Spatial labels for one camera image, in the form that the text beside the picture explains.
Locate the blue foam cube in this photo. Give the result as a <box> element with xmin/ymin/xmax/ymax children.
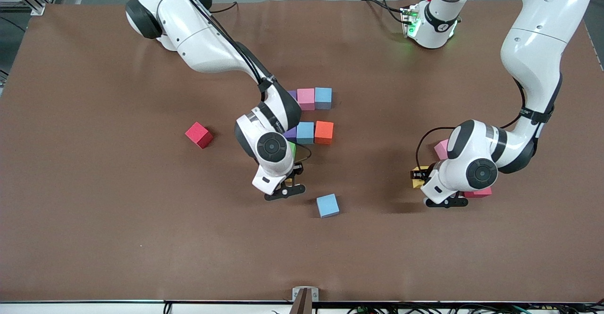
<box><xmin>316</xmin><ymin>193</ymin><xmax>340</xmax><ymax>219</ymax></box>
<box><xmin>296</xmin><ymin>121</ymin><xmax>315</xmax><ymax>145</ymax></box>
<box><xmin>314</xmin><ymin>87</ymin><xmax>333</xmax><ymax>110</ymax></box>

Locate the orange foam cube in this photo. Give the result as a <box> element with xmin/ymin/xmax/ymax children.
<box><xmin>314</xmin><ymin>120</ymin><xmax>335</xmax><ymax>146</ymax></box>

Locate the pink foam cube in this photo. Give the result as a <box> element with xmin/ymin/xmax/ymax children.
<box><xmin>434</xmin><ymin>139</ymin><xmax>452</xmax><ymax>161</ymax></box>
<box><xmin>297</xmin><ymin>88</ymin><xmax>316</xmax><ymax>111</ymax></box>

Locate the brown table mat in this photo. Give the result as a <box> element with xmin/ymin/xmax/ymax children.
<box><xmin>0</xmin><ymin>0</ymin><xmax>604</xmax><ymax>303</ymax></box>

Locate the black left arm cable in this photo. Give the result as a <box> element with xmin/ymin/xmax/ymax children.
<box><xmin>415</xmin><ymin>76</ymin><xmax>527</xmax><ymax>169</ymax></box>

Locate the silver metal mount bracket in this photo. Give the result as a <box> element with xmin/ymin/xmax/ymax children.
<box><xmin>292</xmin><ymin>287</ymin><xmax>319</xmax><ymax>302</ymax></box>

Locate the black base cable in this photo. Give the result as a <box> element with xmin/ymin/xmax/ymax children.
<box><xmin>361</xmin><ymin>0</ymin><xmax>407</xmax><ymax>25</ymax></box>

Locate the white table edge rail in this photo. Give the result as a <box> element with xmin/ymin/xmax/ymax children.
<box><xmin>0</xmin><ymin>300</ymin><xmax>604</xmax><ymax>314</ymax></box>

